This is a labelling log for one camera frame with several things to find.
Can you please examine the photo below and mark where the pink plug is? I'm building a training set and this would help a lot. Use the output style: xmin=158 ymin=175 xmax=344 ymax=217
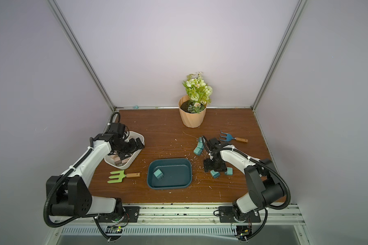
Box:
xmin=113 ymin=156 xmax=130 ymax=167

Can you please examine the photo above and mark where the dark teal storage box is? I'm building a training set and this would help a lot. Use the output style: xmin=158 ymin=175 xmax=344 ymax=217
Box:
xmin=147 ymin=158 xmax=192 ymax=190

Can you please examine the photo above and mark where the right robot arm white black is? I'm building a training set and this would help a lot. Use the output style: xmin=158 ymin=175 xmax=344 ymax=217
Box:
xmin=198 ymin=136 xmax=291 ymax=222

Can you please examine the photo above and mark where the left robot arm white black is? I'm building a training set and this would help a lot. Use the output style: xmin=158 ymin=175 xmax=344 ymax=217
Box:
xmin=43 ymin=111 xmax=145 ymax=228

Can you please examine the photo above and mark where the white storage box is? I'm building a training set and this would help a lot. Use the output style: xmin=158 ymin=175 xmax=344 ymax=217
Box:
xmin=104 ymin=131 xmax=145 ymax=170

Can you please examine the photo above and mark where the peach ribbed flower pot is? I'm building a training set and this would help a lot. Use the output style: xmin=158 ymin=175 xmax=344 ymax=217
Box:
xmin=178 ymin=95 xmax=206 ymax=128

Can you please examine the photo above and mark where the artificial green flower plant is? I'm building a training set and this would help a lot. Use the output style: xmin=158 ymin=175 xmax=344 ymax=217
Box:
xmin=181 ymin=72 xmax=213 ymax=114

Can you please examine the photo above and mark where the blue garden rake wooden handle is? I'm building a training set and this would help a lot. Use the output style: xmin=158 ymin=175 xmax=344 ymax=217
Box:
xmin=219 ymin=131 xmax=248 ymax=143

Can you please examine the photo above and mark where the green garden fork wooden handle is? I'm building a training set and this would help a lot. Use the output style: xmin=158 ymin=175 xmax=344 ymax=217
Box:
xmin=107 ymin=170 xmax=141 ymax=184

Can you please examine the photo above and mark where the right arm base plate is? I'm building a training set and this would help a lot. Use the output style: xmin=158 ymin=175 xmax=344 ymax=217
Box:
xmin=213 ymin=206 xmax=261 ymax=223

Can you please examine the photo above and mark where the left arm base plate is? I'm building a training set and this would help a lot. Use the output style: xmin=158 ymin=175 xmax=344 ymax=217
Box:
xmin=97 ymin=206 xmax=140 ymax=223

